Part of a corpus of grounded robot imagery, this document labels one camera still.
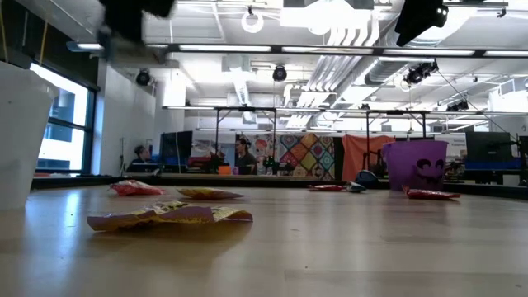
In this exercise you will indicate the blue workbench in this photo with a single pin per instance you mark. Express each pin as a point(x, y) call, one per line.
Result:
point(493, 164)

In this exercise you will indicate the ceiling light track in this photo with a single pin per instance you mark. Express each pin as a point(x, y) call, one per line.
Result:
point(227, 48)

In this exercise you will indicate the colourful patchwork quilt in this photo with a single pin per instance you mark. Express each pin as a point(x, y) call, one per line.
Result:
point(307, 156)

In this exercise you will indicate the person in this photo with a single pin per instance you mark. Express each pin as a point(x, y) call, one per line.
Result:
point(246, 158)
point(140, 156)

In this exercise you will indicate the silver ceiling duct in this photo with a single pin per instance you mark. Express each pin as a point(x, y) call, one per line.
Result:
point(383, 70)

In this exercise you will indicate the black metal frame rig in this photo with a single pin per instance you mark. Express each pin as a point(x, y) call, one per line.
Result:
point(368, 123)
point(217, 136)

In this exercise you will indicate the black ceiling spotlight cluster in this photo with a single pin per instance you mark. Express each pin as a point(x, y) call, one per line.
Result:
point(458, 106)
point(420, 73)

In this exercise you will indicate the yellow candy packet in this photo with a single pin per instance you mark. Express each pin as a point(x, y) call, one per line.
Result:
point(208, 193)

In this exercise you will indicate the red Skittles packet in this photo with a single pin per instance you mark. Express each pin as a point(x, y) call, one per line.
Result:
point(136, 189)
point(431, 194)
point(326, 188)

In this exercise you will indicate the purple jack-o-lantern bucket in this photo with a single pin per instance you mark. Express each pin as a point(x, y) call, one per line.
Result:
point(412, 165)

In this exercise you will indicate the small orange container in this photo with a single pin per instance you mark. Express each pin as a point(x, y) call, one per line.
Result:
point(225, 170)

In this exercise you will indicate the blue silver candy packet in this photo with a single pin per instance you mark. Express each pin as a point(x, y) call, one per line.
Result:
point(355, 187)

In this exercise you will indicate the yellow Sour Patch bag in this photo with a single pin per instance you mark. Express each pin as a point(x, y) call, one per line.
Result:
point(165, 216)

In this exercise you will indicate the black table edge rail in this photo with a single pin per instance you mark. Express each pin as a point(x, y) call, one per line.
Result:
point(198, 180)

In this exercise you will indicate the large window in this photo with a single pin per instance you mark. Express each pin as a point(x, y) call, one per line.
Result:
point(74, 107)

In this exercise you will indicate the black computer monitor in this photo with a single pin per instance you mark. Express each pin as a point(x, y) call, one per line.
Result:
point(175, 146)
point(488, 145)

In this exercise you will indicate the white plastic bucket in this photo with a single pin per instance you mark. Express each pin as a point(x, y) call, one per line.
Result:
point(20, 132)

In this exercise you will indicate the orange hanging cloth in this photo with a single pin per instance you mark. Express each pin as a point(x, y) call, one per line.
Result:
point(350, 152)

